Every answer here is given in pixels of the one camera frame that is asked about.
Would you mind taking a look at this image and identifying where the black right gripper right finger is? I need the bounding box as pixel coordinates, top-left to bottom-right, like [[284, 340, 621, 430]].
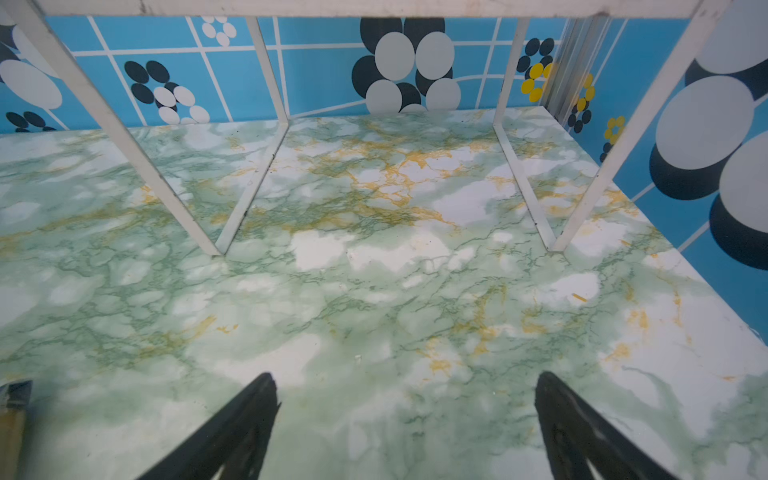
[[535, 371, 674, 479]]

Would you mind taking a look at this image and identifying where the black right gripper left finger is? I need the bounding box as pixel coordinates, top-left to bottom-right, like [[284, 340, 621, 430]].
[[141, 372, 280, 479]]

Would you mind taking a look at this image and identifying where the white two-tier shelf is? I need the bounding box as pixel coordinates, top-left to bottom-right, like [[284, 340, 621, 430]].
[[0, 0, 733, 259]]

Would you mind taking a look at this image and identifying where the right aluminium corner post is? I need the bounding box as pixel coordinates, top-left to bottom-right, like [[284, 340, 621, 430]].
[[540, 15, 611, 128]]

